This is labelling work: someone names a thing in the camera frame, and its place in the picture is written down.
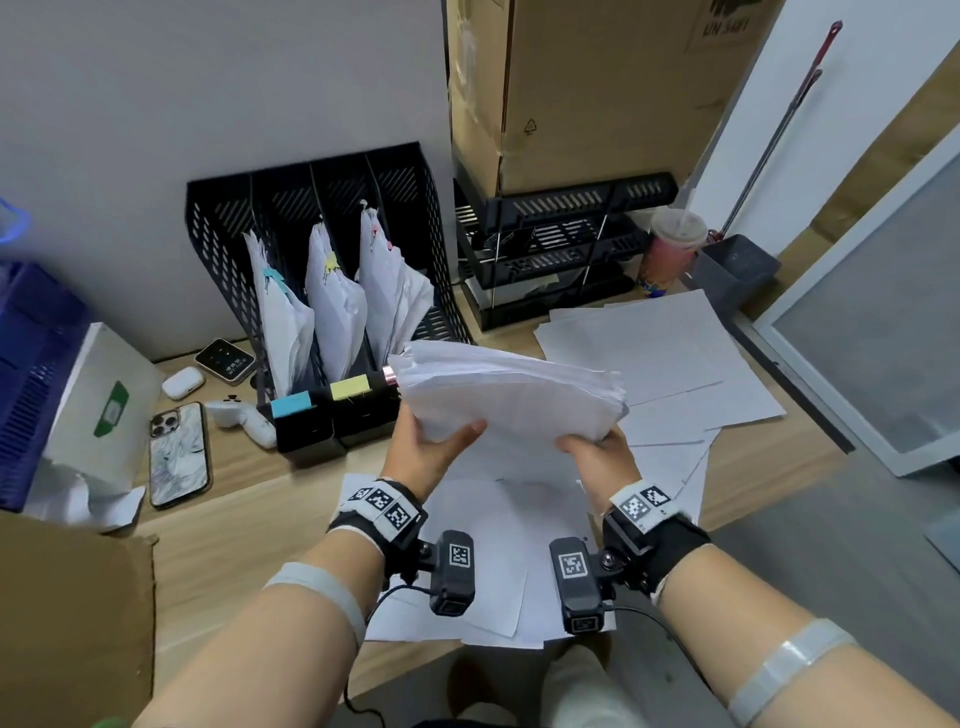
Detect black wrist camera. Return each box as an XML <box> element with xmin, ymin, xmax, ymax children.
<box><xmin>548</xmin><ymin>535</ymin><xmax>621</xmax><ymax>638</ymax></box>
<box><xmin>414</xmin><ymin>529</ymin><xmax>478</xmax><ymax>618</ymax></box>

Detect black stacked letter tray rack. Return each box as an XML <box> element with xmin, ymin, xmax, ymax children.
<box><xmin>453</xmin><ymin>171</ymin><xmax>681</xmax><ymax>333</ymax></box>

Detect person's legs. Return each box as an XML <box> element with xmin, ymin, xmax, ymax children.
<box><xmin>448</xmin><ymin>643</ymin><xmax>627</xmax><ymax>728</ymax></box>

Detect paper bundle with pink clip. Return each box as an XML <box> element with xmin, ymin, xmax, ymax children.
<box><xmin>355</xmin><ymin>201</ymin><xmax>436</xmax><ymax>369</ymax></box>

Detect white framed glass panel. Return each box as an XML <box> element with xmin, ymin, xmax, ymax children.
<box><xmin>752</xmin><ymin>126</ymin><xmax>960</xmax><ymax>479</ymax></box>

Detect large brown cardboard box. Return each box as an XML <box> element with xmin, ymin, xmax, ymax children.
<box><xmin>447</xmin><ymin>0</ymin><xmax>786</xmax><ymax>198</ymax></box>

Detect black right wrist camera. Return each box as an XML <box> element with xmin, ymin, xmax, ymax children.
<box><xmin>548</xmin><ymin>535</ymin><xmax>621</xmax><ymax>638</ymax></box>

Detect black wrist strap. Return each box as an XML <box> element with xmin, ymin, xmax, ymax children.
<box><xmin>599</xmin><ymin>483</ymin><xmax>713</xmax><ymax>603</ymax></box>
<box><xmin>327</xmin><ymin>477</ymin><xmax>429</xmax><ymax>580</ymax></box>

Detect white handheld controller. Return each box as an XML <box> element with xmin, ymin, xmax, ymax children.
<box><xmin>203</xmin><ymin>399</ymin><xmax>279</xmax><ymax>450</ymax></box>

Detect person's right forearm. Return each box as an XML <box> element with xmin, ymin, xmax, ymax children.
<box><xmin>658</xmin><ymin>543</ymin><xmax>960</xmax><ymax>728</ymax></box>

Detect black right wrist strap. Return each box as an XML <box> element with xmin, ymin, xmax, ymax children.
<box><xmin>599</xmin><ymin>483</ymin><xmax>713</xmax><ymax>603</ymax></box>

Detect white earbuds case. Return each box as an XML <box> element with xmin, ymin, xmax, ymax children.
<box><xmin>160</xmin><ymin>365</ymin><xmax>207</xmax><ymax>402</ymax></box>

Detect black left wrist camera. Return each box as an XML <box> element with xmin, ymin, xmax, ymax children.
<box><xmin>414</xmin><ymin>529</ymin><xmax>478</xmax><ymax>618</ymax></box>

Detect phone with marble case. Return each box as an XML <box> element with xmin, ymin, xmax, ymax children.
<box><xmin>147</xmin><ymin>401</ymin><xmax>214</xmax><ymax>512</ymax></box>

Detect open brown cardboard box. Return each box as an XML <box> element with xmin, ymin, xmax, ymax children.
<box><xmin>0</xmin><ymin>513</ymin><xmax>159</xmax><ymax>728</ymax></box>

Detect black left camera cable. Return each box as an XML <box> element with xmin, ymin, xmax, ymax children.
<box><xmin>341</xmin><ymin>583</ymin><xmax>438</xmax><ymax>728</ymax></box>

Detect small black screen device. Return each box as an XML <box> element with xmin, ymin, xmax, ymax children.
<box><xmin>192</xmin><ymin>337</ymin><xmax>258</xmax><ymax>387</ymax></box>

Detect black mesh file organizer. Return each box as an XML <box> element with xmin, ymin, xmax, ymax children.
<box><xmin>185</xmin><ymin>141</ymin><xmax>475</xmax><ymax>468</ymax></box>

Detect pink drink cup with lid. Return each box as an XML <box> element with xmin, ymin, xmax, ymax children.
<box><xmin>636</xmin><ymin>207</ymin><xmax>711</xmax><ymax>300</ymax></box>

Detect spread of loose white sheets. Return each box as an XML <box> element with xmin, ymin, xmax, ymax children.
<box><xmin>364</xmin><ymin>288</ymin><xmax>788</xmax><ymax>651</ymax></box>

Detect black left wrist strap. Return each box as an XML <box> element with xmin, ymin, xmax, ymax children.
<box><xmin>327</xmin><ymin>477</ymin><xmax>429</xmax><ymax>580</ymax></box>

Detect blue plastic crate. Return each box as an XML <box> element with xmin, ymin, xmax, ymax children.
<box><xmin>0</xmin><ymin>258</ymin><xmax>96</xmax><ymax>516</ymax></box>

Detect person's left hand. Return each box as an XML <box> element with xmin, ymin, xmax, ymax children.
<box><xmin>378</xmin><ymin>402</ymin><xmax>489</xmax><ymax>506</ymax></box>

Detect person's left forearm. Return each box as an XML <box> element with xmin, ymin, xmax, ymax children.
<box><xmin>133</xmin><ymin>525</ymin><xmax>385</xmax><ymax>728</ymax></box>

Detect paper bundle with yellow clip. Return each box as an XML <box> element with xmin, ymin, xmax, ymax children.
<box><xmin>303</xmin><ymin>221</ymin><xmax>369</xmax><ymax>382</ymax></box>

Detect white box with green label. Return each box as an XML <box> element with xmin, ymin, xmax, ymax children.
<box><xmin>25</xmin><ymin>321</ymin><xmax>164</xmax><ymax>535</ymax></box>

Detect red handled mop pole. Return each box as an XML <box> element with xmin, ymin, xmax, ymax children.
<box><xmin>718</xmin><ymin>20</ymin><xmax>846</xmax><ymax>243</ymax></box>

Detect person's right hand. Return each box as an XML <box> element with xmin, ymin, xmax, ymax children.
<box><xmin>555</xmin><ymin>424</ymin><xmax>644</xmax><ymax>516</ymax></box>

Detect black camera cable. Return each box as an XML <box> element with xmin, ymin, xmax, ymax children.
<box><xmin>609</xmin><ymin>602</ymin><xmax>715</xmax><ymax>693</ymax></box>
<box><xmin>341</xmin><ymin>583</ymin><xmax>438</xmax><ymax>728</ymax></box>

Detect paper bundle with teal clip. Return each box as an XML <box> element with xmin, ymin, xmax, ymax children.
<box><xmin>241</xmin><ymin>228</ymin><xmax>316</xmax><ymax>399</ymax></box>

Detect stack of white papers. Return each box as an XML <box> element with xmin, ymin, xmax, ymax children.
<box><xmin>385</xmin><ymin>339</ymin><xmax>630</xmax><ymax>445</ymax></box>

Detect black right camera cable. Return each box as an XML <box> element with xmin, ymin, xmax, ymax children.
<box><xmin>609</xmin><ymin>602</ymin><xmax>715</xmax><ymax>693</ymax></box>

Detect grey plastic bin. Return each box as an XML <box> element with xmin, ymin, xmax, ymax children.
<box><xmin>688</xmin><ymin>234</ymin><xmax>782</xmax><ymax>321</ymax></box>

